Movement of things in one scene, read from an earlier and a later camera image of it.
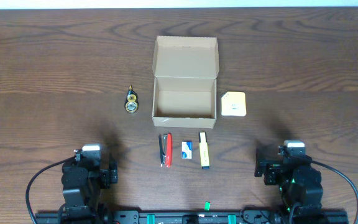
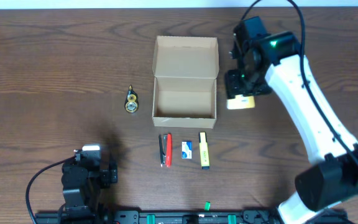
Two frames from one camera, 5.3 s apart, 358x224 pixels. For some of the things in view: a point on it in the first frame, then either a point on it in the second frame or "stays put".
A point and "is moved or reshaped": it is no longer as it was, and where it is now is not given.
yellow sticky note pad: (234, 104) is moved or reshaped
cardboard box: (184, 84) stays put
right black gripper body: (273, 175) → (245, 83)
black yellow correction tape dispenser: (132, 101) stays put
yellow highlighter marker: (204, 152) stays put
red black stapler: (165, 147) stays put
